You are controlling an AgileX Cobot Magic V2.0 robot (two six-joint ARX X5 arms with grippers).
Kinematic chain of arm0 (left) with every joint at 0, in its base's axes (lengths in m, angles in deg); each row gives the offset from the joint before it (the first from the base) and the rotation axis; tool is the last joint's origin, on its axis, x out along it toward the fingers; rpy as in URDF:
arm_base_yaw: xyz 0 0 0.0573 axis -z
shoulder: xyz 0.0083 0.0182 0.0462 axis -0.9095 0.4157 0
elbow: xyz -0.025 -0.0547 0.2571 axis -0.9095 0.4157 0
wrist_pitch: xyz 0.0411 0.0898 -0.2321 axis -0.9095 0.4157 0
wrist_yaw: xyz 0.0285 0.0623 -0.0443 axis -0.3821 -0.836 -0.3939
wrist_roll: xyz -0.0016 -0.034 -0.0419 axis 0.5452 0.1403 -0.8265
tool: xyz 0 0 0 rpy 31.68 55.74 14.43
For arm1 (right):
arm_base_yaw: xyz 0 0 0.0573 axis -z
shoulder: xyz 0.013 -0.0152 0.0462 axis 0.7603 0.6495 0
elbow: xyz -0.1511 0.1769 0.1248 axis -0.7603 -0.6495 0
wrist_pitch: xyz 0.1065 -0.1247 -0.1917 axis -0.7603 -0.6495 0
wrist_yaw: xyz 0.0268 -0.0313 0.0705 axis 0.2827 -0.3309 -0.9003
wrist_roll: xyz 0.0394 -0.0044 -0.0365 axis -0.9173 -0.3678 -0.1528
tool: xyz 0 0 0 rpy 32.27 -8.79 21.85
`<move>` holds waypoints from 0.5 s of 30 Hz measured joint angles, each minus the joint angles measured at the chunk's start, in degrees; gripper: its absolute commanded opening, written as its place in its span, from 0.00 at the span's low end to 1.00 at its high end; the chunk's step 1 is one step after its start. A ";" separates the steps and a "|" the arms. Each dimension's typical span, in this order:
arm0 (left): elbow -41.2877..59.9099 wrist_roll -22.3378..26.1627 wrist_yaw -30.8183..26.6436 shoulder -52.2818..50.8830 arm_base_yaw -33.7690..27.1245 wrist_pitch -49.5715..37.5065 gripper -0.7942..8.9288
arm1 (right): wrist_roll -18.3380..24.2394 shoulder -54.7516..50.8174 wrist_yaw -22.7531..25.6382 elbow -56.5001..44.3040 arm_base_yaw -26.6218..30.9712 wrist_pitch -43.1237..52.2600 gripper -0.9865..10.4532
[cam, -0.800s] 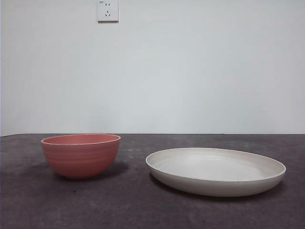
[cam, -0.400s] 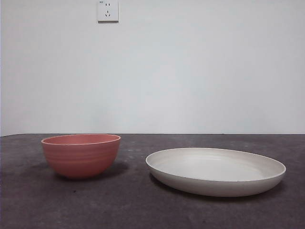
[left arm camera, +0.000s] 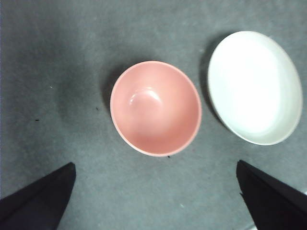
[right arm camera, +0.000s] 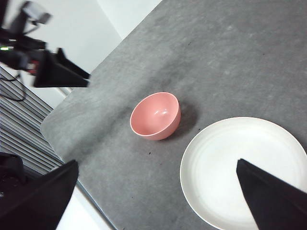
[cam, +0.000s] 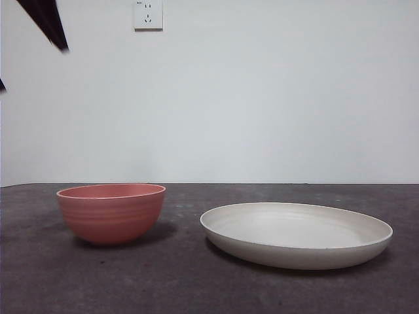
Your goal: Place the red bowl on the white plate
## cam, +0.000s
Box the red ribbed bowl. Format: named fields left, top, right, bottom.
left=56, top=183, right=167, bottom=247

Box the white round plate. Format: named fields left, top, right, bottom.
left=200, top=201, right=393, bottom=271

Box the white wall power socket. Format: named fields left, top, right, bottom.
left=133, top=0, right=164, bottom=33

